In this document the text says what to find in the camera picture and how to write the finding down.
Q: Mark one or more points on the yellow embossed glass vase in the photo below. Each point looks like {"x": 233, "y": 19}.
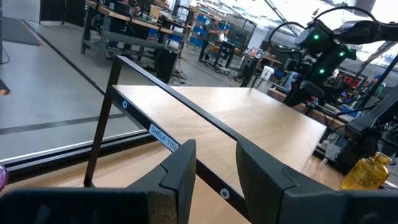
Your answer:
{"x": 367, "y": 174}

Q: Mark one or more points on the tall purple glass vase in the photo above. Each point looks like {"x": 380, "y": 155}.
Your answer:
{"x": 2, "y": 177}

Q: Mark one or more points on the black background cart table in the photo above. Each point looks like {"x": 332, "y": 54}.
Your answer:
{"x": 222, "y": 53}

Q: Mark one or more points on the long background workbench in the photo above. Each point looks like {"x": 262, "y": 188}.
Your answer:
{"x": 136, "y": 42}

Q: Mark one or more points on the black floor bin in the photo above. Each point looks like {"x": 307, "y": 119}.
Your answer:
{"x": 166, "y": 65}

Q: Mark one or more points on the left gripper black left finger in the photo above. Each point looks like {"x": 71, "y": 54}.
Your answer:
{"x": 93, "y": 207}

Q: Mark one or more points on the blue storage bin rack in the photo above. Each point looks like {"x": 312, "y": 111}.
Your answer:
{"x": 199, "y": 31}

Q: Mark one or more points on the black cabinet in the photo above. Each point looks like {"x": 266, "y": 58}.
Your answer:
{"x": 62, "y": 11}

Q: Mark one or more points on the wooden shelf with black frame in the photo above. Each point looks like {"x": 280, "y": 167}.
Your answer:
{"x": 248, "y": 118}

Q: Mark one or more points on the white chair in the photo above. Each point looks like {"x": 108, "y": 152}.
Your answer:
{"x": 266, "y": 73}

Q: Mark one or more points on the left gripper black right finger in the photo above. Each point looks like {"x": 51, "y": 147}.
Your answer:
{"x": 311, "y": 207}

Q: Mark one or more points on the person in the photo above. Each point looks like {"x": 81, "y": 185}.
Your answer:
{"x": 224, "y": 35}
{"x": 212, "y": 31}
{"x": 377, "y": 85}

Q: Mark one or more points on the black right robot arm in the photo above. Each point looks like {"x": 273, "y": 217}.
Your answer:
{"x": 360, "y": 31}

